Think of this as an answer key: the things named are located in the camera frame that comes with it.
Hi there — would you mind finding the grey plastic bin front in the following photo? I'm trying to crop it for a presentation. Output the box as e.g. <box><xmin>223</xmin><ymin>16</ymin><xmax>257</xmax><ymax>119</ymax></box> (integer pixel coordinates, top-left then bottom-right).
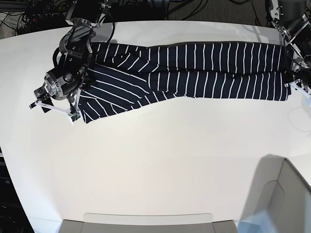
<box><xmin>59</xmin><ymin>213</ymin><xmax>238</xmax><ymax>233</ymax></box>

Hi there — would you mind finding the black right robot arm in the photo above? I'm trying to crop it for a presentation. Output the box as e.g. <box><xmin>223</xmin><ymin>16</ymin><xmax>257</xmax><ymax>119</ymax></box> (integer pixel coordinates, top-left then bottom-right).
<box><xmin>34</xmin><ymin>0</ymin><xmax>112</xmax><ymax>101</ymax></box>

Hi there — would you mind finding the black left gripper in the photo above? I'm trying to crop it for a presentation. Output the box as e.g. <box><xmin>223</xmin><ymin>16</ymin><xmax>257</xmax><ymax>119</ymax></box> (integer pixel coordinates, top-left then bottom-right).
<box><xmin>291</xmin><ymin>57</ymin><xmax>311</xmax><ymax>89</ymax></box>

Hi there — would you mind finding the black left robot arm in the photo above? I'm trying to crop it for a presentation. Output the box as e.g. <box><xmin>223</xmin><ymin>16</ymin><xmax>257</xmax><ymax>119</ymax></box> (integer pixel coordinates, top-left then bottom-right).
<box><xmin>265</xmin><ymin>0</ymin><xmax>311</xmax><ymax>92</ymax></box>

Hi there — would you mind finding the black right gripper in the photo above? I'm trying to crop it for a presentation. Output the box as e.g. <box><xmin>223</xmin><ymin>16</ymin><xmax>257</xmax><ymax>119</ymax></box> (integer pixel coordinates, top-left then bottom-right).
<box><xmin>34</xmin><ymin>67</ymin><xmax>85</xmax><ymax>100</ymax></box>

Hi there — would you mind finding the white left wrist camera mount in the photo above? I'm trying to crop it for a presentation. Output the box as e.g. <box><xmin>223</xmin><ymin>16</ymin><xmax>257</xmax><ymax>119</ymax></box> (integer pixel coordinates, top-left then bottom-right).
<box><xmin>284</xmin><ymin>79</ymin><xmax>311</xmax><ymax>99</ymax></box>

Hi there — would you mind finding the grey plastic bin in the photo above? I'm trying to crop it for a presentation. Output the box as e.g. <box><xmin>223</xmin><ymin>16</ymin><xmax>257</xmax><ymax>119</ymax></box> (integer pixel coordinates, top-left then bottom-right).
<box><xmin>239</xmin><ymin>155</ymin><xmax>311</xmax><ymax>233</ymax></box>
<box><xmin>59</xmin><ymin>213</ymin><xmax>238</xmax><ymax>233</ymax></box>

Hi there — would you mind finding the navy white striped T-shirt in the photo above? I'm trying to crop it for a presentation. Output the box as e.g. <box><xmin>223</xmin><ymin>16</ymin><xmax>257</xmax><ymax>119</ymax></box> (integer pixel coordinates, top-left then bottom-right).
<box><xmin>79</xmin><ymin>42</ymin><xmax>291</xmax><ymax>123</ymax></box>

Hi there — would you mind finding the grey plastic bin right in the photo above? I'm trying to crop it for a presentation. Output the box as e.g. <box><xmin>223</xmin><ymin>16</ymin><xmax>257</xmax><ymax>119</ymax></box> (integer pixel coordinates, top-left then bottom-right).
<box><xmin>239</xmin><ymin>155</ymin><xmax>311</xmax><ymax>233</ymax></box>

